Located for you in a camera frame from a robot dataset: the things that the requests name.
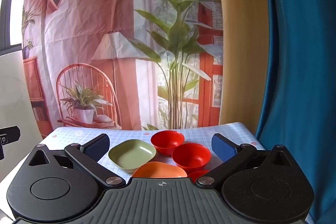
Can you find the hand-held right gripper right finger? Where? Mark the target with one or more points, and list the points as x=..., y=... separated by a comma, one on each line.
x=223, y=148

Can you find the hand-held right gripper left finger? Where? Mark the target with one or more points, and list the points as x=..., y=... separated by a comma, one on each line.
x=98, y=146

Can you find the red bowl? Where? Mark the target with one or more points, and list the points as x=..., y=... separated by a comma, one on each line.
x=191, y=155
x=168, y=140
x=195, y=175

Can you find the green plate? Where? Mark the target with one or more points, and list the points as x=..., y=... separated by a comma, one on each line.
x=131, y=154

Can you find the orange plate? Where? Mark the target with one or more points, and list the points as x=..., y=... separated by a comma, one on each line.
x=157, y=171

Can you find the blue plaid strawberry tablecloth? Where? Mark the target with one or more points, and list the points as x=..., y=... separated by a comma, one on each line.
x=126, y=134

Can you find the grey white panel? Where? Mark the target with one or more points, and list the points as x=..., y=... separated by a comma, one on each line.
x=15, y=95

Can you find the blue curtain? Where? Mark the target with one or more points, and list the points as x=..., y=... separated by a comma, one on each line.
x=302, y=56

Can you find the printed room scene backdrop cloth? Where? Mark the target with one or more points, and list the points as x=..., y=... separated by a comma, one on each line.
x=92, y=16

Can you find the dark window frame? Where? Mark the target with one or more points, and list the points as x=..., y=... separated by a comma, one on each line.
x=6, y=16

